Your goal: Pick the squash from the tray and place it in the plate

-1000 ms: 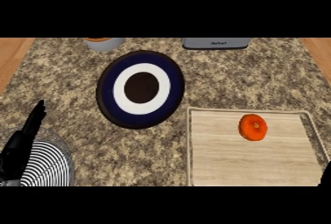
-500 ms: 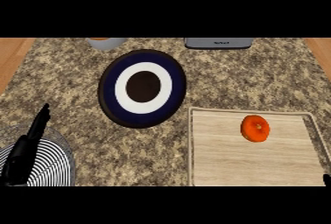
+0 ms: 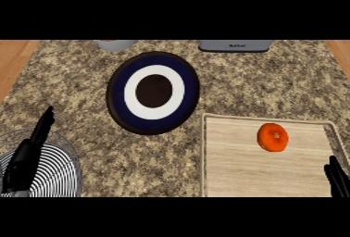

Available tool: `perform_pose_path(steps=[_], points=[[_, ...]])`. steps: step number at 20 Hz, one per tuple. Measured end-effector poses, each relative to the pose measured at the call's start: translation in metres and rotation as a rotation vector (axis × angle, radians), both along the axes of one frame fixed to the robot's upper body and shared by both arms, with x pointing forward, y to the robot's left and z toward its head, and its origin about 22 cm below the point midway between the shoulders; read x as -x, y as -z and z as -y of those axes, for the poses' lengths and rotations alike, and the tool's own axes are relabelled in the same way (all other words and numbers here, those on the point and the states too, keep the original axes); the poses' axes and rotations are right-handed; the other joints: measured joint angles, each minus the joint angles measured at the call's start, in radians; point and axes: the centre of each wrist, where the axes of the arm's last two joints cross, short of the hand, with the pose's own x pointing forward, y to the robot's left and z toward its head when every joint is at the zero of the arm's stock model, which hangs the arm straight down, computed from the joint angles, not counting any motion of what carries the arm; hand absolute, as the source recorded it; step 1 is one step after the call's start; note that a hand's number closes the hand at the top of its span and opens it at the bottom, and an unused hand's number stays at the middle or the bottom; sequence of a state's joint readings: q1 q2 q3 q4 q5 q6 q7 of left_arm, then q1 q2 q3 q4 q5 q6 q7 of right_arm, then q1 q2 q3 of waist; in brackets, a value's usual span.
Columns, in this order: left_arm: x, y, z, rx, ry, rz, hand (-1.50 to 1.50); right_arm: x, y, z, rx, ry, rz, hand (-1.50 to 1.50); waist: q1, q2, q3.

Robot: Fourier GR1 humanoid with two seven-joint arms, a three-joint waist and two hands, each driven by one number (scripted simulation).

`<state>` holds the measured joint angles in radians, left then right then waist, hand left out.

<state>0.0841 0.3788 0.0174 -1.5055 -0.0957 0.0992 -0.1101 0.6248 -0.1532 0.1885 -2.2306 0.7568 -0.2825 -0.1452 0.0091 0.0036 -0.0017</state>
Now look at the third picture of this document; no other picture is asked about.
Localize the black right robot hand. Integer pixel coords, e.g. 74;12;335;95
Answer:
322;155;350;198

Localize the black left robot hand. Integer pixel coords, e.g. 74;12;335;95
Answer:
0;106;56;194

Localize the pale wooden tray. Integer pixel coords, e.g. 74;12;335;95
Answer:
199;112;350;198

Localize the orange round squash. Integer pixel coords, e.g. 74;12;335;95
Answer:
255;122;289;153

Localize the navy and white round plate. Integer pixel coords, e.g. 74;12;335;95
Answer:
105;51;201;136

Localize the pale grey pot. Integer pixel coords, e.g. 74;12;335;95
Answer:
94;39;139;53

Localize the grey appliance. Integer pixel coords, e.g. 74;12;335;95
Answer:
196;39;271;53

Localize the striped wire basket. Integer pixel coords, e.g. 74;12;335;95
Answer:
0;129;82;198

